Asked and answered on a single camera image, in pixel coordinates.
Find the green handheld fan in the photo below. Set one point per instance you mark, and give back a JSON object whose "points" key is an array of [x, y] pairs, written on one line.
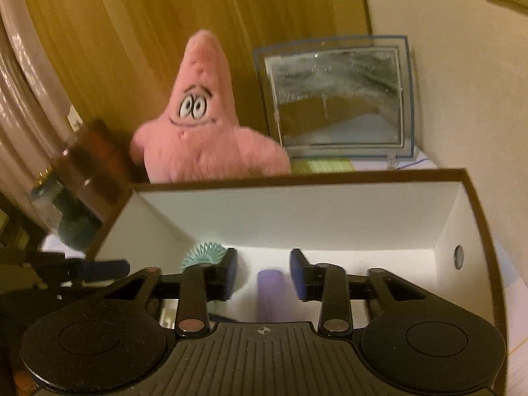
{"points": [[202, 255]]}

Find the pink starfish plush toy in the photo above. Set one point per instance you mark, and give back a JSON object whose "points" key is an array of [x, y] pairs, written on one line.
{"points": [[206, 140]]}

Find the glass picture frame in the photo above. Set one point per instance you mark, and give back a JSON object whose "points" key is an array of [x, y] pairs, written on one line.
{"points": [[338, 99]]}

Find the wooden door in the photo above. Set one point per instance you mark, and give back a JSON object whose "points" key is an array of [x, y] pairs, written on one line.
{"points": [[123, 29]]}

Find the beige patterned curtain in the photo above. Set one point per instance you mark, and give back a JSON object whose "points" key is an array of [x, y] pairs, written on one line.
{"points": [[24, 90]]}

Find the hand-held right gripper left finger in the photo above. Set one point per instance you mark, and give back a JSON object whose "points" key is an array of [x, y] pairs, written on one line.
{"points": [[232, 270]]}

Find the brown thermos jar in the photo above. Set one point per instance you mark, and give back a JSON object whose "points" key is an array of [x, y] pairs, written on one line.
{"points": [[95, 165]]}

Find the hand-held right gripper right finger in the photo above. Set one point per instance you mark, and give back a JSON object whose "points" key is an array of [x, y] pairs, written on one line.
{"points": [[296, 272]]}

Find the purple tube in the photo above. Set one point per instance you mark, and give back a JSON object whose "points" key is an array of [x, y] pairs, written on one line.
{"points": [[270, 293]]}

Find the dark green glass jar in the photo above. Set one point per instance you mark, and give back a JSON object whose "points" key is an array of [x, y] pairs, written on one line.
{"points": [[74, 222]]}

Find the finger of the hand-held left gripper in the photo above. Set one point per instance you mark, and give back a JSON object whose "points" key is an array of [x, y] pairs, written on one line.
{"points": [[101, 267]]}

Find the brown cardboard box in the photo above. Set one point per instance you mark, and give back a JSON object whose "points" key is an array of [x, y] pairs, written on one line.
{"points": [[288, 214]]}

